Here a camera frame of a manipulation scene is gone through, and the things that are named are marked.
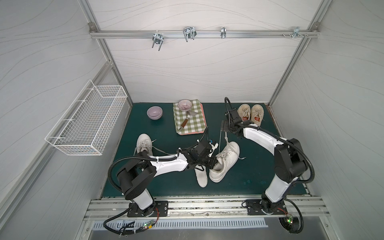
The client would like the purple bowl on table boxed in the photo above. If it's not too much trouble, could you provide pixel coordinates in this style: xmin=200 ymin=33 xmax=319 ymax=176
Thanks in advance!
xmin=147 ymin=106 xmax=163 ymax=120

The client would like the pink tray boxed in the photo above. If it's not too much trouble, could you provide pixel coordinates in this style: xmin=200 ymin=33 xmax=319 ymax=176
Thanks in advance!
xmin=178 ymin=103 xmax=208 ymax=136

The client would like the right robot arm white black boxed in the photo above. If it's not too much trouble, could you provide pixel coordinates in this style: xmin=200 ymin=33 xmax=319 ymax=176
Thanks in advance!
xmin=224 ymin=109 xmax=314 ymax=204

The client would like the white insole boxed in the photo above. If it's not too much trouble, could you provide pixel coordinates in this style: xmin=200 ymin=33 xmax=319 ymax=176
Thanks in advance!
xmin=195 ymin=165 xmax=208 ymax=188

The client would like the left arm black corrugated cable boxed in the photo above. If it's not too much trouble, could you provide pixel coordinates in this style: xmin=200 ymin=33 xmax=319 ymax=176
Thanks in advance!
xmin=107 ymin=155 xmax=178 ymax=194

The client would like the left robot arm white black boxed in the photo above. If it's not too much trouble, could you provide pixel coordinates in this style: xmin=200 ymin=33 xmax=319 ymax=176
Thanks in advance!
xmin=110 ymin=140 xmax=219 ymax=212

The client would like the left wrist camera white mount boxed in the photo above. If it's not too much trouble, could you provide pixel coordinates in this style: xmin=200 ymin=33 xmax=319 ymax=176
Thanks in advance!
xmin=209 ymin=140 xmax=219 ymax=157

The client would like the pink speckled bowl on cloth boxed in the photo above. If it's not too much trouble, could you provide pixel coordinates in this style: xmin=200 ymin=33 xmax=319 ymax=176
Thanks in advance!
xmin=177 ymin=100 xmax=193 ymax=112

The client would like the white vent strip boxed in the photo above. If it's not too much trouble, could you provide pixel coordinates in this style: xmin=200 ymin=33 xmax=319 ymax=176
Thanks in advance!
xmin=107 ymin=218 xmax=268 ymax=231

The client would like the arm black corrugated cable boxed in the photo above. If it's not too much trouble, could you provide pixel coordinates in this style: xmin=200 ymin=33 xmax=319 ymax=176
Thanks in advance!
xmin=107 ymin=155 xmax=178 ymax=194
xmin=224 ymin=96 xmax=316 ymax=184

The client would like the metal hook bracket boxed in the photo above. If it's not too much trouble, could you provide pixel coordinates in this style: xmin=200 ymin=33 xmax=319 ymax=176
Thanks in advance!
xmin=282 ymin=27 xmax=309 ymax=39
xmin=152 ymin=32 xmax=164 ymax=51
xmin=221 ymin=27 xmax=227 ymax=39
xmin=183 ymin=27 xmax=197 ymax=42

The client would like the beige sneaker right one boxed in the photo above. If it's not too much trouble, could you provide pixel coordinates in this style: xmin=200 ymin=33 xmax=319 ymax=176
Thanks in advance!
xmin=250 ymin=105 xmax=264 ymax=127

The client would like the white wire basket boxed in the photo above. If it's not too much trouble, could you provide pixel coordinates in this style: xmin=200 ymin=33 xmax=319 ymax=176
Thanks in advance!
xmin=45 ymin=80 xmax=128 ymax=156

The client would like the white sneaker with laces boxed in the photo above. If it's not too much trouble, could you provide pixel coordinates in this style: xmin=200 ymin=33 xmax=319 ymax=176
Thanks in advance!
xmin=134 ymin=134 xmax=167 ymax=156

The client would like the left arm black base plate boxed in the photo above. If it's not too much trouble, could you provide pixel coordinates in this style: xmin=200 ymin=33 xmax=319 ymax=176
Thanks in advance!
xmin=127 ymin=200 xmax=169 ymax=218

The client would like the beige sneaker left one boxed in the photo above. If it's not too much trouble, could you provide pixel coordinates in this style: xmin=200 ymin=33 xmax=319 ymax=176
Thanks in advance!
xmin=238 ymin=104 xmax=251 ymax=121

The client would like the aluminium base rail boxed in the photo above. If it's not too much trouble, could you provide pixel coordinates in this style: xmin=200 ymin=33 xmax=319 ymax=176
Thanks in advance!
xmin=84 ymin=195 xmax=331 ymax=221

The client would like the beige sneaker one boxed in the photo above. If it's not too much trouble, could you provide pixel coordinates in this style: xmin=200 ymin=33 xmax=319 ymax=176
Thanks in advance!
xmin=238 ymin=104 xmax=251 ymax=121
xmin=250 ymin=105 xmax=264 ymax=127

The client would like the green white checkered cloth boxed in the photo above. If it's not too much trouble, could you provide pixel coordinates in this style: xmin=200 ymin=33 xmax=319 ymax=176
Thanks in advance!
xmin=173 ymin=100 xmax=207 ymax=136

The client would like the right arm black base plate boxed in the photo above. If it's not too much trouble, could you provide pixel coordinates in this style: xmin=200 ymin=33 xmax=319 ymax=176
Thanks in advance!
xmin=241 ymin=198 xmax=288 ymax=216

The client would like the aluminium cross rail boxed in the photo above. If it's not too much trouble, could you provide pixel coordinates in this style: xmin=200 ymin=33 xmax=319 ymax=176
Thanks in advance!
xmin=90 ymin=29 xmax=320 ymax=39

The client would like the metal spatula wooden handle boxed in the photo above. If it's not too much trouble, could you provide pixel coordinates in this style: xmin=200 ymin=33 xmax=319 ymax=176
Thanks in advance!
xmin=179 ymin=110 xmax=198 ymax=131

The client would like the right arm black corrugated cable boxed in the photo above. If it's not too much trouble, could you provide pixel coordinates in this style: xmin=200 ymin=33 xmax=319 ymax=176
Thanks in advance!
xmin=224 ymin=96 xmax=316 ymax=184

